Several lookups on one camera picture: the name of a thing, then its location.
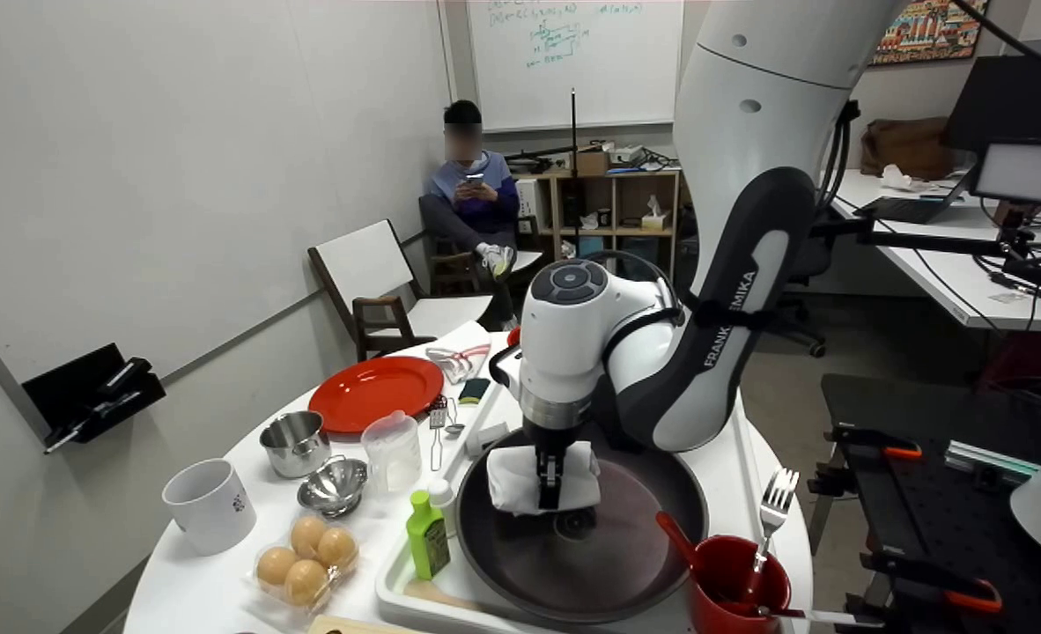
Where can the white mug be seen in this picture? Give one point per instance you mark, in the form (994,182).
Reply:
(210,509)

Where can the colourful painting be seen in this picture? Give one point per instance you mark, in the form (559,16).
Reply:
(926,31)

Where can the metal whisk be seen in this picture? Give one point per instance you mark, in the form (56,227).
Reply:
(438,423)

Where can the silver fork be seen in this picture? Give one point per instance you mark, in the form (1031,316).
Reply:
(774,506)

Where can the small white box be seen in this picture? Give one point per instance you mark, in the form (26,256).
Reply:
(487,438)

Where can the small steel strainer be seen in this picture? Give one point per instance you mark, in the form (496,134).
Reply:
(334,487)

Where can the white towel with red stripes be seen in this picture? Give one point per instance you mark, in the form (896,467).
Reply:
(459,361)

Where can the brown bag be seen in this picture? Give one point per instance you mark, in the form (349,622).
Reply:
(908,148)

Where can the green bottle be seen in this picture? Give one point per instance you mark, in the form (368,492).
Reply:
(427,541)

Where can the clear plastic measuring cup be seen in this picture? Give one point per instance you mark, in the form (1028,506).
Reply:
(392,458)

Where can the black office chair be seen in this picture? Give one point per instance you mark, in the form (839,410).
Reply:
(807,264)

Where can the orange and black clamp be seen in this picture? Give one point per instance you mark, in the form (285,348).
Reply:
(882,445)
(943,586)

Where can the silver knife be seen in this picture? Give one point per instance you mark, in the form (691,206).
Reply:
(824,616)

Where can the red mug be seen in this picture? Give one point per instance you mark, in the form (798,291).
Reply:
(736,586)

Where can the black laptop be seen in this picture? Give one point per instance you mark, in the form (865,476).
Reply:
(912,210)

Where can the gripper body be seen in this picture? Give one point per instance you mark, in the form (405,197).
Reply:
(556,437)

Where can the dark round pan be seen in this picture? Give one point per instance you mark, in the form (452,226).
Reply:
(609,546)

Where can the lit panel on black mount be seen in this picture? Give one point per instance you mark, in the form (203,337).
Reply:
(1027,173)

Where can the small steel pot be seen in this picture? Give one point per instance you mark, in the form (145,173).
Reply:
(294,447)

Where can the cardboard box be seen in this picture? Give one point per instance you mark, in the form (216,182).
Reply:
(591,161)

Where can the wooden cutting board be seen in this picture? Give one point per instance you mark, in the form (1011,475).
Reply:
(353,626)

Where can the small white bottle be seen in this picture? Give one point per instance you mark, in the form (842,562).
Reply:
(444,506)

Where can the tissue box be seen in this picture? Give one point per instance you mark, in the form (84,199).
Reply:
(654,216)

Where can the white tray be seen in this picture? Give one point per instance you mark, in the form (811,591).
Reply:
(397,581)

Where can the red spoon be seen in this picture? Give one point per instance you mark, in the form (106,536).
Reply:
(675,534)

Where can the person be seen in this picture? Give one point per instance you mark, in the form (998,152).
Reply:
(472,198)

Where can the black stand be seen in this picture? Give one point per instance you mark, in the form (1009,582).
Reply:
(573,176)

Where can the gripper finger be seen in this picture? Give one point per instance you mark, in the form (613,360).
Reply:
(542,482)
(558,480)

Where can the white desk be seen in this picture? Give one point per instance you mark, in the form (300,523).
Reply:
(952,273)

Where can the dark green sponge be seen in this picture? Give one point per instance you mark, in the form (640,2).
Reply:
(475,391)

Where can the wooden shelf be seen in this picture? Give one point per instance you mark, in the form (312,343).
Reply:
(626,216)

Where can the brown egg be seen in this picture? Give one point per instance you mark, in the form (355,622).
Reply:
(306,582)
(338,547)
(275,566)
(307,534)

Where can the white cloth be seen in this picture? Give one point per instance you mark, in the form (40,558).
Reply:
(510,482)

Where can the red plate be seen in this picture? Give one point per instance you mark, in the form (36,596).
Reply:
(371,394)

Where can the black wall holder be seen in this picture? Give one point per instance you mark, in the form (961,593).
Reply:
(89,396)

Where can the black monitor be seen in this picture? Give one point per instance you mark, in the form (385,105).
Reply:
(1014,101)

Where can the white wooden chair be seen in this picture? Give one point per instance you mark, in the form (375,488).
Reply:
(371,264)

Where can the whiteboard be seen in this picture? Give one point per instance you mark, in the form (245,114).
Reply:
(591,62)

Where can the wooden spoon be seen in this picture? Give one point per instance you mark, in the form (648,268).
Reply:
(437,594)

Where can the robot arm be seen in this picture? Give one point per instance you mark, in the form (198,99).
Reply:
(749,229)

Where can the clear egg carton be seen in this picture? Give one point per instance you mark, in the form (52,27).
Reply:
(305,563)

